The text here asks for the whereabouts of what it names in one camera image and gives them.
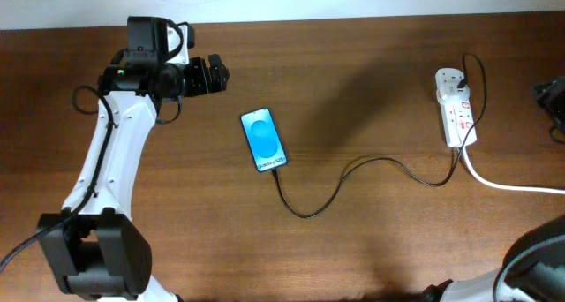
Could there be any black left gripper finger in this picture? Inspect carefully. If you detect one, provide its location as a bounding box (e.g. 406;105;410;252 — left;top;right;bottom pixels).
210;70;228;93
208;54;230;79

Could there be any blue Galaxy smartphone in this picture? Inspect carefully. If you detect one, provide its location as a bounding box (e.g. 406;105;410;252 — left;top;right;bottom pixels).
240;108;288;172

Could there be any black USB charging cable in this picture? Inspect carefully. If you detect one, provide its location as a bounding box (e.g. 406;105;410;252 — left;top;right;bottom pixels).
270;52;488;220

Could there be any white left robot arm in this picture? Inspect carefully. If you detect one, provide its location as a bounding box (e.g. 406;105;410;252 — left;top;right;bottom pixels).
38;17;230;301

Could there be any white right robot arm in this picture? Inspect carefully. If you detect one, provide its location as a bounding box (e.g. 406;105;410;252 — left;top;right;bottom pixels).
414;68;564;301

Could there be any white USB charger adapter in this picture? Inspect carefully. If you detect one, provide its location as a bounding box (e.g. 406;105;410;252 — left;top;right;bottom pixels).
436;77;470;104

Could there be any white power strip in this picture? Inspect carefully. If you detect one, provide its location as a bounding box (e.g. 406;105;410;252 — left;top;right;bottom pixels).
435;68;477;148

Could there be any white power strip cord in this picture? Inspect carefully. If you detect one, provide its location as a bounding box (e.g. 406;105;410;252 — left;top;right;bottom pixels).
458;133;565;195

